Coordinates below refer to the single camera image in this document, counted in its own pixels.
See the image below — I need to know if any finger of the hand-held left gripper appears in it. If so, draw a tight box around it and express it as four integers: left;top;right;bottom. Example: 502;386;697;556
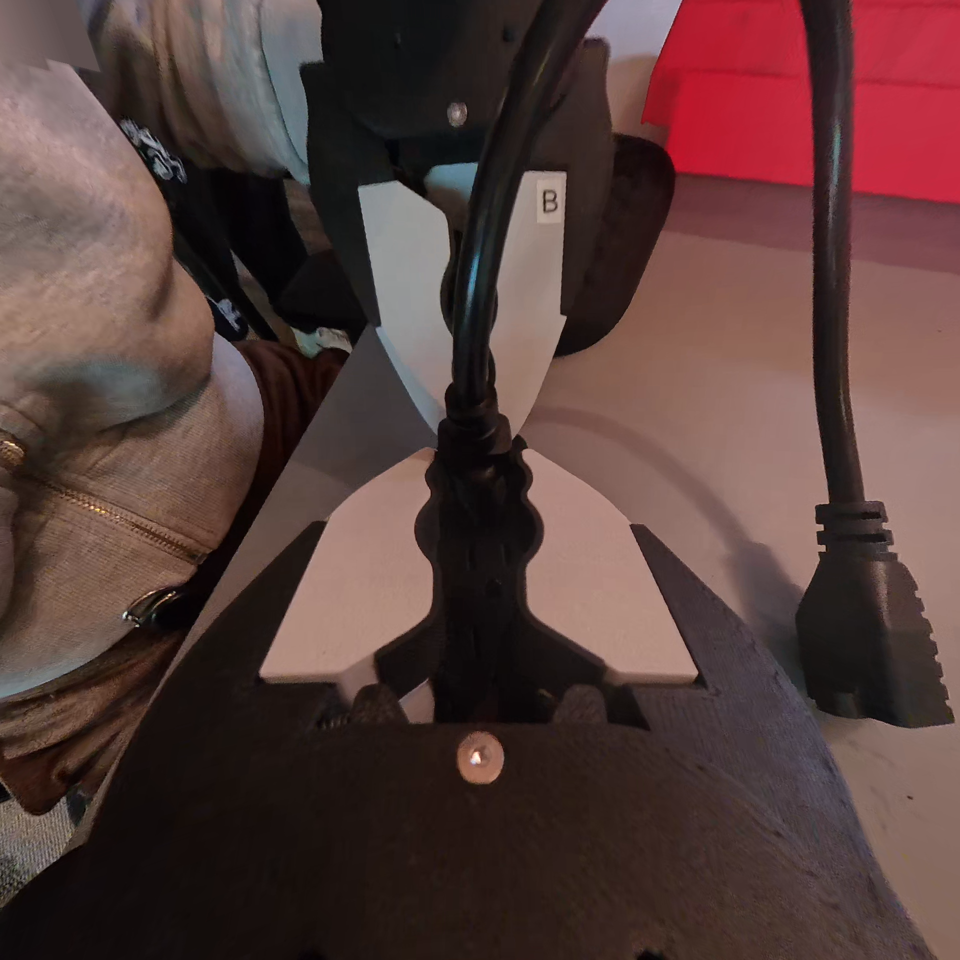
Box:
357;168;460;447
491;171;567;438

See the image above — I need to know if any black power cable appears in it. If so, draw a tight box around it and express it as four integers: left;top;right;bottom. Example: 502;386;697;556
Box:
442;0;875;519

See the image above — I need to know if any black ribbed socket connector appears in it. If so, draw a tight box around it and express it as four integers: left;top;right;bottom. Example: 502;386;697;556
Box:
793;498;956;730

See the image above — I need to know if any black power plug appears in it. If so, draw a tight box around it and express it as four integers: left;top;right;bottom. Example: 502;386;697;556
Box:
416;408;541;725

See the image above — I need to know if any red plastic bin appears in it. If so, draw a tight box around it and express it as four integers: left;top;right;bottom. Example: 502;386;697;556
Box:
641;0;960;204

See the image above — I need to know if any grey zip hoodie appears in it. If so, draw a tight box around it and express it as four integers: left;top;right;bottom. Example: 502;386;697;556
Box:
0;67;264;691

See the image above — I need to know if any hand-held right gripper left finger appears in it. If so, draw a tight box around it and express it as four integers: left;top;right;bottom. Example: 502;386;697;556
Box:
258;447;462;690

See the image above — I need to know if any dark printed shirt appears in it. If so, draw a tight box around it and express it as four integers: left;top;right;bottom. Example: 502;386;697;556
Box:
120;116;316;342

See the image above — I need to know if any person's left forearm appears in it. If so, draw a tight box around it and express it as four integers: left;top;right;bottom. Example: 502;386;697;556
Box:
97;0;324;181

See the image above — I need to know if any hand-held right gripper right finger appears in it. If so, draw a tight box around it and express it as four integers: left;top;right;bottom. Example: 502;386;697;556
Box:
502;447;700;690

